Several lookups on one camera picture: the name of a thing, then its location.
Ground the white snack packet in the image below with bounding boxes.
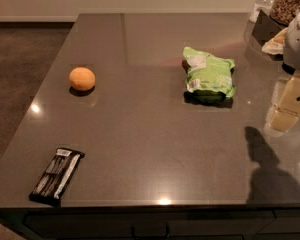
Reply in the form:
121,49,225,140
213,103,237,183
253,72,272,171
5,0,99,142
262,28,288,55

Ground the orange fruit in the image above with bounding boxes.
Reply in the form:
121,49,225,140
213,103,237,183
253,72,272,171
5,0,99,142
69,67,95,91

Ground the glass jar of granola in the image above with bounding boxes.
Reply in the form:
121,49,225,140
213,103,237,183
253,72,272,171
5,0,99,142
270,0,300,26

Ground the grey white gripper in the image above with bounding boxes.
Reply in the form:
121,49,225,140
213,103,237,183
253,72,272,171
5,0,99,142
269,11,300,132

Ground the green rice chip bag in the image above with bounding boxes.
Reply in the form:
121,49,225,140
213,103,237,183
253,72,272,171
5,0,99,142
183,47,235,104

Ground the black rxbar chocolate bar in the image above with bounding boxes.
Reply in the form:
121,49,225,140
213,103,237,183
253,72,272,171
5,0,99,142
29,148,85,206

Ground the black dispenser base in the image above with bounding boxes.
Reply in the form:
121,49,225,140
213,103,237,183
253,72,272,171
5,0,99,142
252,11,285,45

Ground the clear plastic water bottle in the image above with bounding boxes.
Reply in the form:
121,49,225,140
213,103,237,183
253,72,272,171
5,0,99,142
249,0,274,23

